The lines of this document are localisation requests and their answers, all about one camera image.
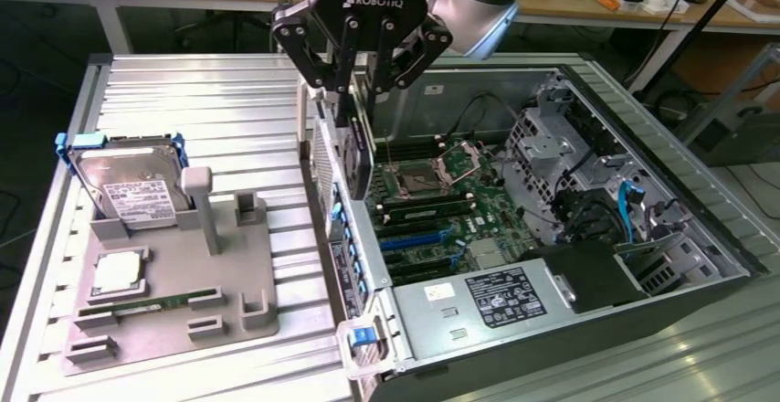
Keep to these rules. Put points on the graphics card with black cooler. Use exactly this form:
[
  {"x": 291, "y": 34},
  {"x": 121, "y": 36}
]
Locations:
[{"x": 359, "y": 164}]

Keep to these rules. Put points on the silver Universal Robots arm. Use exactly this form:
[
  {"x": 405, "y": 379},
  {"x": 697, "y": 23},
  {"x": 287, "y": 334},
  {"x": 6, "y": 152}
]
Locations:
[{"x": 475, "y": 0}]

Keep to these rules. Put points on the black office chair base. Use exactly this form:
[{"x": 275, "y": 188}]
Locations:
[{"x": 241, "y": 16}]

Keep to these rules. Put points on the black RAM slot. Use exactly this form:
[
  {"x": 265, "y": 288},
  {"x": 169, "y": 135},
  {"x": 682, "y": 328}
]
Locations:
[
  {"x": 409, "y": 154},
  {"x": 409, "y": 143}
]

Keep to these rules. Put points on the thin locking lever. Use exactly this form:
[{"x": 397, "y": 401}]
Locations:
[{"x": 390, "y": 146}]

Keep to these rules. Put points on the metal socket cover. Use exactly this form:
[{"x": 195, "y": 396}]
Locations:
[{"x": 461, "y": 157}]

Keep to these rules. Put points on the silver drive cage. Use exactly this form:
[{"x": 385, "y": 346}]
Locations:
[{"x": 537, "y": 146}]

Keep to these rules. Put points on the CPU socket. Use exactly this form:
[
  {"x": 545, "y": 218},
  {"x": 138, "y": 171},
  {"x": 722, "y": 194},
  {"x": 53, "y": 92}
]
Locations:
[{"x": 421, "y": 178}]

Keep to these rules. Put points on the blue card retainer clip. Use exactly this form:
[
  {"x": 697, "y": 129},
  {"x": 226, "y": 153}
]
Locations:
[
  {"x": 335, "y": 214},
  {"x": 359, "y": 270},
  {"x": 334, "y": 190},
  {"x": 353, "y": 252},
  {"x": 365, "y": 288},
  {"x": 346, "y": 234}
]

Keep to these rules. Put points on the green motherboard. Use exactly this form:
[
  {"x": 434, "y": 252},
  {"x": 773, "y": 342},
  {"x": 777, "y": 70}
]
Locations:
[{"x": 487, "y": 201}]

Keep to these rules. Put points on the white and orange device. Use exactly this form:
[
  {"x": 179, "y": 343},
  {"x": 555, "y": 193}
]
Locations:
[{"x": 653, "y": 2}]

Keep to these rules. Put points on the blue expansion slot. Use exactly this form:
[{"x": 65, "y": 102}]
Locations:
[{"x": 415, "y": 240}]

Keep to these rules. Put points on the silver chipset heatsink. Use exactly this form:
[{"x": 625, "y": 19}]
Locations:
[{"x": 487, "y": 253}]

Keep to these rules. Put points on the long black expansion slot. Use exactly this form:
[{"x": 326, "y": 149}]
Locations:
[
  {"x": 419, "y": 262},
  {"x": 423, "y": 275}
]

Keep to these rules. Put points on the black tripod pole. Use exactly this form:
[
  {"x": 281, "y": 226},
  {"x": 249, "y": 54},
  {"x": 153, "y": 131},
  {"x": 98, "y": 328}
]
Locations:
[{"x": 714, "y": 9}]

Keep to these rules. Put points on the grey printed parts rack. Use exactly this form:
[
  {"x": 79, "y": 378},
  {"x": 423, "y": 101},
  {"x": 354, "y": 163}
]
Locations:
[{"x": 177, "y": 283}]

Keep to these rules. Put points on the black plastic fan shroud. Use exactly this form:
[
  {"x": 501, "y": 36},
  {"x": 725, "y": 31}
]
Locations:
[{"x": 591, "y": 278}]

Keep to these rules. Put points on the dark computer tower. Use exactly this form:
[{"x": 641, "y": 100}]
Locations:
[{"x": 750, "y": 141}]

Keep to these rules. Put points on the silver CPU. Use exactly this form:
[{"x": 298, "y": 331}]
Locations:
[{"x": 119, "y": 276}]

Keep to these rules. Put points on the grey power supply unit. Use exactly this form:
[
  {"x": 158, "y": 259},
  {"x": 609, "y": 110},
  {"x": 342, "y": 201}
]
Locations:
[{"x": 427, "y": 329}]

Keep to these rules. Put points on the green bare RAM stick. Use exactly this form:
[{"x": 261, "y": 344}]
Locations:
[{"x": 159, "y": 306}]

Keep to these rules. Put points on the silver disk bay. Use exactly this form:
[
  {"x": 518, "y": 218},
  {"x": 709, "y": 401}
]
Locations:
[{"x": 671, "y": 260}]

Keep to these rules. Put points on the blue case latch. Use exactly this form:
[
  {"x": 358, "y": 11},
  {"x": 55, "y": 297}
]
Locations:
[{"x": 359, "y": 335}]

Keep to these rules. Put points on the open black PC case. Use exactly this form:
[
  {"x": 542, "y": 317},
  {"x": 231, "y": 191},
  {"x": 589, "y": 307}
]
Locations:
[{"x": 549, "y": 356}]

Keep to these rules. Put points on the hard disk with blue bracket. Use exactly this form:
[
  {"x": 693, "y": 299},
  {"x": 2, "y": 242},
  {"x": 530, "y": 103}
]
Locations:
[{"x": 134, "y": 192}]

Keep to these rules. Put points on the grey metal frame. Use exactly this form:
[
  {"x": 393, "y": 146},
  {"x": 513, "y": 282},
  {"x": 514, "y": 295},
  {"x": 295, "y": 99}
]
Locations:
[{"x": 734, "y": 89}]

